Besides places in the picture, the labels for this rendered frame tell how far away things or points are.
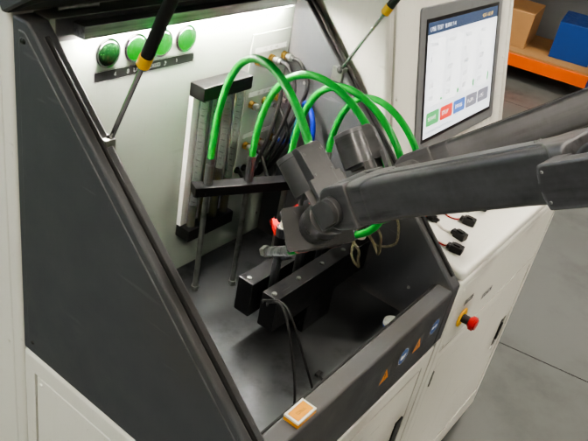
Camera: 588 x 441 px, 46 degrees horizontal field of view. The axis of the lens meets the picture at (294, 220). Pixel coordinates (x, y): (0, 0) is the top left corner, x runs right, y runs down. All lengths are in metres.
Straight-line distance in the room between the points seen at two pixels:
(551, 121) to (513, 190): 0.45
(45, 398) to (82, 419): 0.12
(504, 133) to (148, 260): 0.56
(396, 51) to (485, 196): 0.90
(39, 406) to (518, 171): 1.15
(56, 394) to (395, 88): 0.94
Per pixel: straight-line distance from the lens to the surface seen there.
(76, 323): 1.29
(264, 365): 1.42
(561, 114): 1.11
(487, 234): 1.75
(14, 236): 1.35
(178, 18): 1.28
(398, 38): 1.55
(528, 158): 0.64
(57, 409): 1.50
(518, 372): 2.99
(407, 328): 1.41
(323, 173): 0.92
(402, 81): 1.59
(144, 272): 1.07
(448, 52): 1.77
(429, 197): 0.74
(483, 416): 2.74
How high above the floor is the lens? 1.80
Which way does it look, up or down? 31 degrees down
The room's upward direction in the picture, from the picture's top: 12 degrees clockwise
